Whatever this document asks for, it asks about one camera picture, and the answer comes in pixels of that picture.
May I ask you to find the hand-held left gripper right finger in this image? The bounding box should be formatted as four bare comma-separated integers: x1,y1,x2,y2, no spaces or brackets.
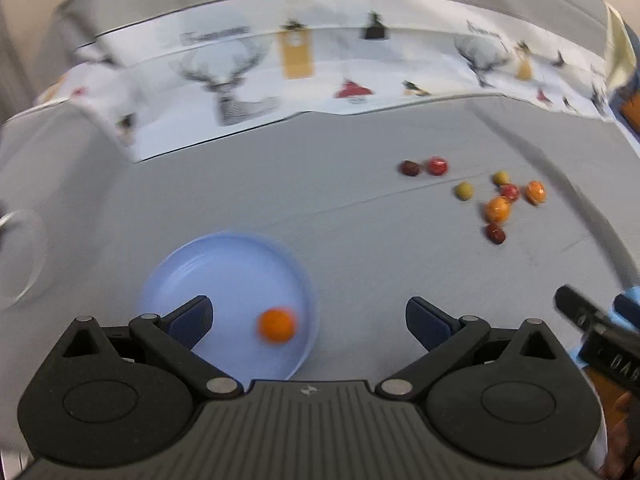
375,296,571,403

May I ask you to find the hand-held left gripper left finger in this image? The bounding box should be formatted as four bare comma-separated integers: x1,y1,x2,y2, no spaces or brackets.
60,295,246,403

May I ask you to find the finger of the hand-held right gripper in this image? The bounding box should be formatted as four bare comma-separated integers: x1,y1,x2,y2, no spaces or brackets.
554,284,613,335
614,292,640,323

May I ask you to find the light blue plate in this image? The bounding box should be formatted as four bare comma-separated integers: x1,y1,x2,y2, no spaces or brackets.
137,231,320,381

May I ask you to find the orange tangerine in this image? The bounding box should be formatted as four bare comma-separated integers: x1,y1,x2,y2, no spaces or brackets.
257,307,297,345
523,180,547,206
483,196,512,225

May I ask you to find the grey deer print quilt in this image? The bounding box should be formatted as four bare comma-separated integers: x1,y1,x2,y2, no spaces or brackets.
37,0,621,163

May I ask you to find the white charging cable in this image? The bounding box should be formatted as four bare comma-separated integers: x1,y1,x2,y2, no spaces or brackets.
0,209,49,307

